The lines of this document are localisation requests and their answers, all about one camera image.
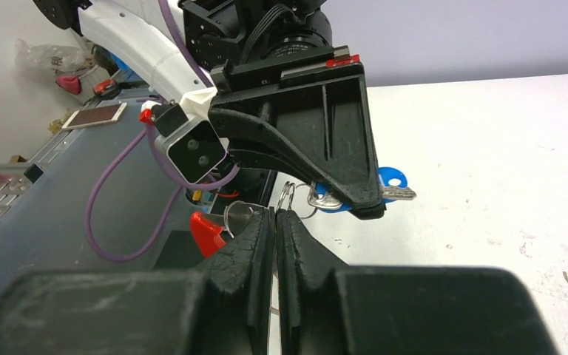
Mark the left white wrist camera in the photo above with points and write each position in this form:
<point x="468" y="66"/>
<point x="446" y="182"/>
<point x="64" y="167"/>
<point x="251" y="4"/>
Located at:
<point x="184" y="145"/>

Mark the aluminium front rail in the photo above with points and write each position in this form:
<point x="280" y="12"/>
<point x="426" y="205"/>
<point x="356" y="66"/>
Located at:
<point x="17" y="178"/>

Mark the clear plastic bag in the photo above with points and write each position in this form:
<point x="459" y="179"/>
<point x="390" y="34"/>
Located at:
<point x="50" y="57"/>

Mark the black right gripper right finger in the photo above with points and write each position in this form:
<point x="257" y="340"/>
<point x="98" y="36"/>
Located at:
<point x="330" y="307"/>

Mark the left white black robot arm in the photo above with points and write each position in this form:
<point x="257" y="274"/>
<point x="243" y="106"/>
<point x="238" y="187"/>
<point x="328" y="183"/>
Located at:
<point x="148" y="36"/>

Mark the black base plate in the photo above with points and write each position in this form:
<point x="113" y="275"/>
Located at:
<point x="44" y="228"/>

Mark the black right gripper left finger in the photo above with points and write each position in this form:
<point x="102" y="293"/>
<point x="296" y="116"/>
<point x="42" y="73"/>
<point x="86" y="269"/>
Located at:
<point x="219" y="306"/>

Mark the white smartphone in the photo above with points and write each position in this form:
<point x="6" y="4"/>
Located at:
<point x="95" y="116"/>

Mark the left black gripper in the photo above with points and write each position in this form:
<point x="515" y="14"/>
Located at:
<point x="311" y="124"/>

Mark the grey red keyring holder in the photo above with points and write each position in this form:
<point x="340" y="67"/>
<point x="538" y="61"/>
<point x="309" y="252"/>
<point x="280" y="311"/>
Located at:
<point x="207" y="229"/>

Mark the blue key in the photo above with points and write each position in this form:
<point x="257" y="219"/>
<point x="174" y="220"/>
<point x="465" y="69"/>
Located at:
<point x="388" y="185"/>

